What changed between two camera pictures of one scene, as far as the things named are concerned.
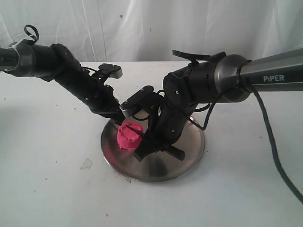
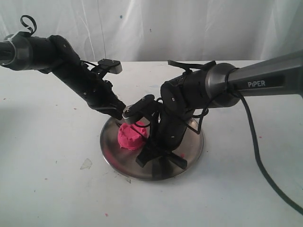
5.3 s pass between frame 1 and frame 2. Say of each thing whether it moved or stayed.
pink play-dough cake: stayed
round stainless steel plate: stayed
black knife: moved
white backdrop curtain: stayed
